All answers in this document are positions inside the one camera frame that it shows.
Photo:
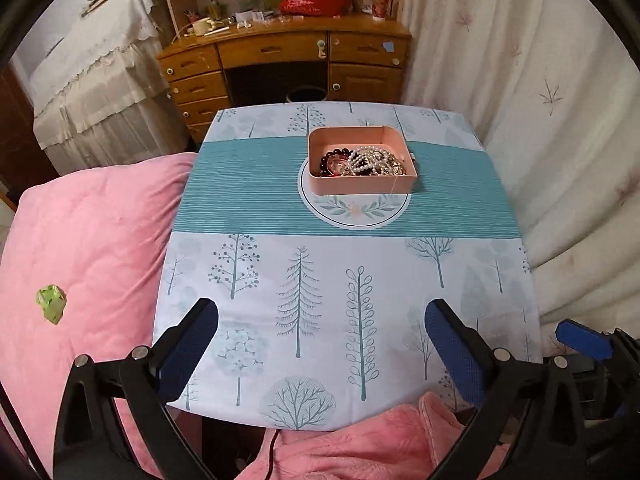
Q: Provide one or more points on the pink blanket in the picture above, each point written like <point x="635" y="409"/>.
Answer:
<point x="90" y="240"/>

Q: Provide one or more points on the red and white cup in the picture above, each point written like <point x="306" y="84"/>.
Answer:
<point x="381" y="4"/>

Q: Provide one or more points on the wooden desk with drawers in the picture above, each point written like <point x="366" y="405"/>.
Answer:
<point x="270" y="55"/>

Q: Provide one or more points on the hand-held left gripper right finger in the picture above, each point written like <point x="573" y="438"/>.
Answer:
<point x="452" y="355"/>

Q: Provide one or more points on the dark trash bin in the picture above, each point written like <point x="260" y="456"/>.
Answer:
<point x="306" y="95"/>

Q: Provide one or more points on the tree print tablecloth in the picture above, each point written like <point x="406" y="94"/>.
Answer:
<point x="350" y="260"/>

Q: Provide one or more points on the crumpled green paper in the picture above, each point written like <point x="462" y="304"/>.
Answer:
<point x="51" y="304"/>

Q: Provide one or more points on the white lace cloth cover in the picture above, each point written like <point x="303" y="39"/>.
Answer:
<point x="110" y="85"/>

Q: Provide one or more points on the white leaf print curtain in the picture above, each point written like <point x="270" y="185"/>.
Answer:
<point x="540" y="110"/>

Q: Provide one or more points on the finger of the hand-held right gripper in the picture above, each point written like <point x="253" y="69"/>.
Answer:
<point x="582" y="337"/>

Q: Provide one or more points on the pink jewelry box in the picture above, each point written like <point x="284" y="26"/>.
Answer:
<point x="360" y="185"/>

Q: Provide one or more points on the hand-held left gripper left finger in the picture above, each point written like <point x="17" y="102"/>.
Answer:
<point x="192" y="352"/>

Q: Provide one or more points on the gold hair comb tiara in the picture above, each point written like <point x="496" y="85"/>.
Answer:
<point x="397" y="165"/>

